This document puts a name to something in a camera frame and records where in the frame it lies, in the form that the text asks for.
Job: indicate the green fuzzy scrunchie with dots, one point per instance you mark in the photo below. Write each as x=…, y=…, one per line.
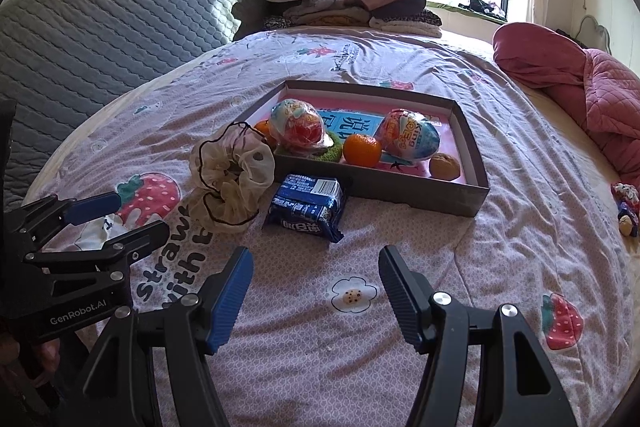
x=334, y=148

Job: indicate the dark cloth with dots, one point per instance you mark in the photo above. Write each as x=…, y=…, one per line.
x=482, y=6

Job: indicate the walnut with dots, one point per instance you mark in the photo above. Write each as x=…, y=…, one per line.
x=445, y=166

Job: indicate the white scrunchie with black trim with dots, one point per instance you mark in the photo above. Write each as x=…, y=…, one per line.
x=232, y=179

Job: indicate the person's left hand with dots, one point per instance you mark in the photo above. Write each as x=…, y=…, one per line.
x=49, y=349

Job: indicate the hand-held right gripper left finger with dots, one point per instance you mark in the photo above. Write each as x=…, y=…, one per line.
x=230, y=302

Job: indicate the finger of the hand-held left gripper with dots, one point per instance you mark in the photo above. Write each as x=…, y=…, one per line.
x=95, y=207
x=145, y=237

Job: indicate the blue book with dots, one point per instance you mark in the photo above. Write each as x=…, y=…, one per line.
x=345, y=122

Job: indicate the blue pink wrapped toy egg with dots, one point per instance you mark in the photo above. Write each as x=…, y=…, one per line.
x=407, y=134

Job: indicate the red toy egg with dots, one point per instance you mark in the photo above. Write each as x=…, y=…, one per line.
x=297, y=127

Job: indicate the small colourful toy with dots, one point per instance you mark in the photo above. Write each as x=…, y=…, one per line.
x=627, y=207

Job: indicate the grey quilted mattress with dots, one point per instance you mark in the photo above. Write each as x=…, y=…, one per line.
x=115, y=32

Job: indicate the large orange mandarin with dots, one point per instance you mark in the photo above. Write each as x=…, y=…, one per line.
x=361, y=149

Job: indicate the blue cookie packet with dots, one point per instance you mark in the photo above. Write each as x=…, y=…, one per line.
x=307, y=202

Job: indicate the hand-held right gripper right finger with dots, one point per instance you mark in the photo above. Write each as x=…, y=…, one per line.
x=400, y=302

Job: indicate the small orange mandarin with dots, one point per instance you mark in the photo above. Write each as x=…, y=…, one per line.
x=263, y=133

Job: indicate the strawberry print bed sheet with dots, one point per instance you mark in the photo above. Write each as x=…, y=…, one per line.
x=525, y=232

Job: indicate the grey cardboard box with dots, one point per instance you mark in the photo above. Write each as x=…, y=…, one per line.
x=415, y=197

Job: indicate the pink quilt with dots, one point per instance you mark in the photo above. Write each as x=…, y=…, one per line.
x=585, y=72

